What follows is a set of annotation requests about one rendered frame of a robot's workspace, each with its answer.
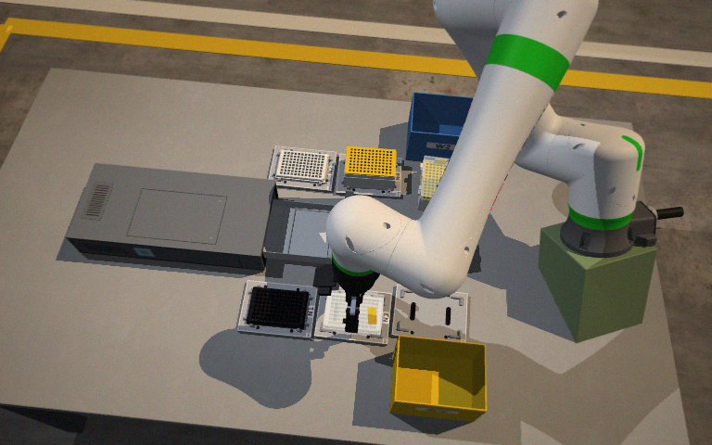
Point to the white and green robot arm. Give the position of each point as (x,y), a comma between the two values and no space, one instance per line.
(510,120)

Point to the yellow waste bin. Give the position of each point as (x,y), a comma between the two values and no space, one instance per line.
(438,371)

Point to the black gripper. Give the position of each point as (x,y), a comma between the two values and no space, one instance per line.
(354,298)

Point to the blue bin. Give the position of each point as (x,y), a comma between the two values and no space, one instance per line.
(435,124)

